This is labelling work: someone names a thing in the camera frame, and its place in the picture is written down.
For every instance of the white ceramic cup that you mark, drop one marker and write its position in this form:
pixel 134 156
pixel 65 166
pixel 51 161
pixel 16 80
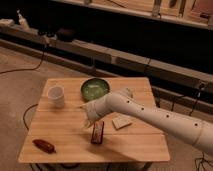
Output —
pixel 56 95

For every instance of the green bowl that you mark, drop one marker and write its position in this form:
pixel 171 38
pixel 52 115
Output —
pixel 94 88

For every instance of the white spray bottle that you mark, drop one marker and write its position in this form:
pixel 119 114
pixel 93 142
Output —
pixel 23 22

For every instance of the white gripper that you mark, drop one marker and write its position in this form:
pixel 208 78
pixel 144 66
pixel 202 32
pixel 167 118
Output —
pixel 91 113

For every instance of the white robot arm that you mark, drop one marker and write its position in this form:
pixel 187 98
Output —
pixel 191 130

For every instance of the wooden table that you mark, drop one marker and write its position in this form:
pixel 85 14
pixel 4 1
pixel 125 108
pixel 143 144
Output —
pixel 63 128

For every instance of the black device on ledge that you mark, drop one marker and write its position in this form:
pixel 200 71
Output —
pixel 65 35

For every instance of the white sponge block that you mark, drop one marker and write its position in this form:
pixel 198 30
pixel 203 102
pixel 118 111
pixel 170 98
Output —
pixel 121 122

